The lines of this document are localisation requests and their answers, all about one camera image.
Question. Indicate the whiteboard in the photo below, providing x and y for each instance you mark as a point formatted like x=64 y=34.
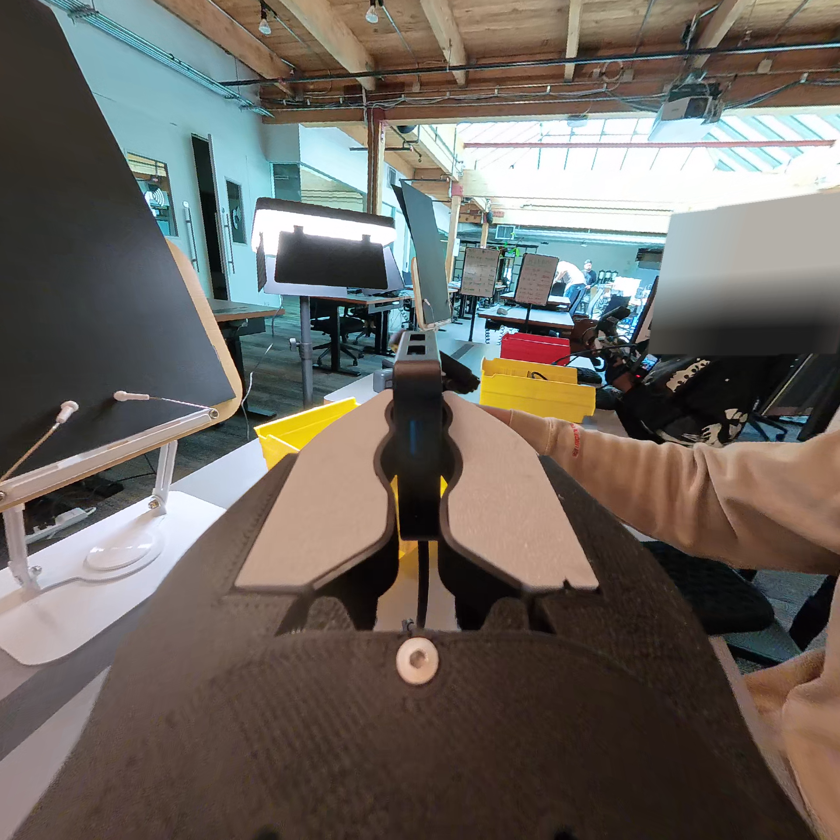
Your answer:
x=480 y=270
x=536 y=279

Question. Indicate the studio light panel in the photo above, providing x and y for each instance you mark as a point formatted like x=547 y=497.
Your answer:
x=328 y=262

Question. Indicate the metal light stand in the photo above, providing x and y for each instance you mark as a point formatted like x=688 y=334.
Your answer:
x=306 y=341

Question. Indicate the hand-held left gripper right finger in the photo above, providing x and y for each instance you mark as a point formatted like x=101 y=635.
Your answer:
x=518 y=512

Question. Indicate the white power strip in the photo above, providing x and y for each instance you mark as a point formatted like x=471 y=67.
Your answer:
x=62 y=522

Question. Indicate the ceiling projector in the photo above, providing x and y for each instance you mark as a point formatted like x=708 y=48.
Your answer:
x=686 y=108

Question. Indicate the small grey box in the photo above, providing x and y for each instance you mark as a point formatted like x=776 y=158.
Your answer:
x=383 y=380

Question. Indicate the red plastic bin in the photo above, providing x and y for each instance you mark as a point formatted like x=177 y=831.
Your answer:
x=535 y=346

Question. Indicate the person's torso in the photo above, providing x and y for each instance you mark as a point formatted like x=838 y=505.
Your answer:
x=807 y=722

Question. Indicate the dark door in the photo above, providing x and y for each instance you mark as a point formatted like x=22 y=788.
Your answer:
x=210 y=216

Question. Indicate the wooden top desk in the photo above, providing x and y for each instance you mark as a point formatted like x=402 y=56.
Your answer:
x=354 y=298
x=243 y=308
x=538 y=318

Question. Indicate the framed wall window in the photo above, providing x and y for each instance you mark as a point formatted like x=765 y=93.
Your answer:
x=154 y=197
x=236 y=210

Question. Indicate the black mesh office chair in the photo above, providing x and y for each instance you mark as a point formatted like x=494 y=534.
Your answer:
x=709 y=590

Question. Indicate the white metal stand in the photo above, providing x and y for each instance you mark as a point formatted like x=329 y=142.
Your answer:
x=111 y=590

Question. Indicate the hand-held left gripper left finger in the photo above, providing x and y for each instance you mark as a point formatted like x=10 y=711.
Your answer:
x=315 y=512

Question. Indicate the yellow plastic bin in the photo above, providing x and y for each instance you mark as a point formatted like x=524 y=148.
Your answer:
x=295 y=433
x=531 y=394

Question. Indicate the hanging light bulb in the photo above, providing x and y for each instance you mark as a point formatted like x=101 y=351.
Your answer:
x=372 y=12
x=264 y=25

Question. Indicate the black board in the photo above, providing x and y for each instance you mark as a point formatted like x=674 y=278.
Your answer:
x=79 y=262
x=426 y=249

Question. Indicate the black port adapter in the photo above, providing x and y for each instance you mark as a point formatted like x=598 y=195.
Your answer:
x=417 y=394

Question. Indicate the person's right forearm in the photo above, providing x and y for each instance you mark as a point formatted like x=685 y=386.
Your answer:
x=689 y=485

